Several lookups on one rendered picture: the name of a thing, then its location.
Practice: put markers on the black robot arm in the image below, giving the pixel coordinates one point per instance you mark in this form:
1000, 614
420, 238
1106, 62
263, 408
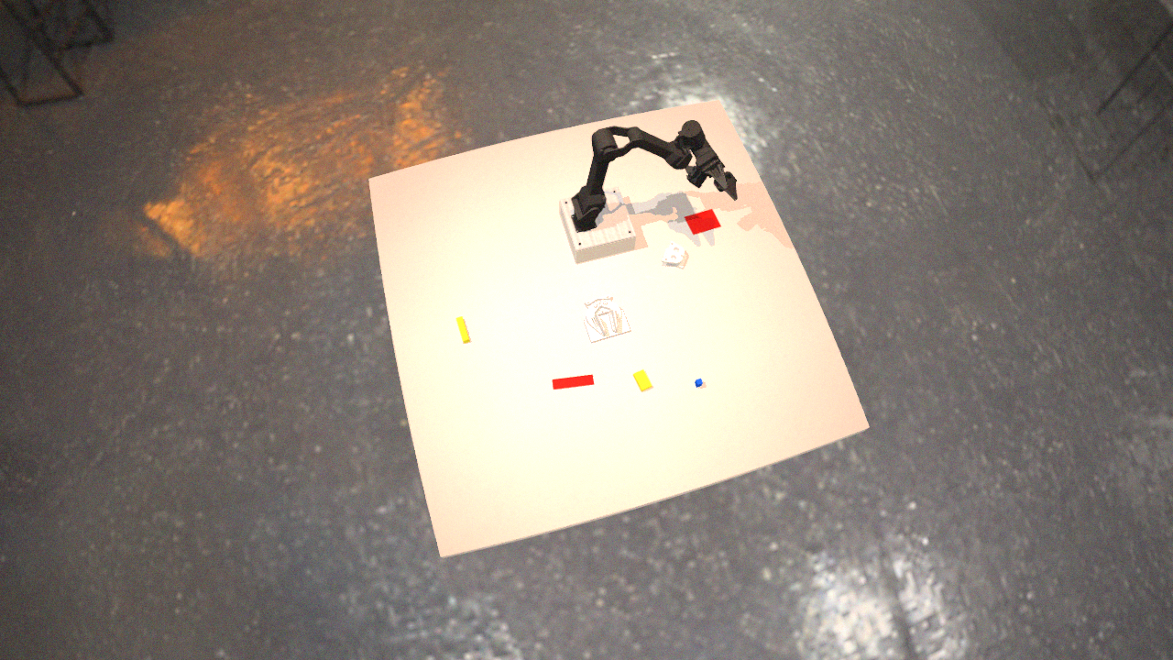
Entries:
591, 199

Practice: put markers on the yellow rectangular block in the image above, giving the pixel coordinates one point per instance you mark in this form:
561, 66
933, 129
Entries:
642, 380
462, 330

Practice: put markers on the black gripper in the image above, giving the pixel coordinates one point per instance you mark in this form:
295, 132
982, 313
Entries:
723, 180

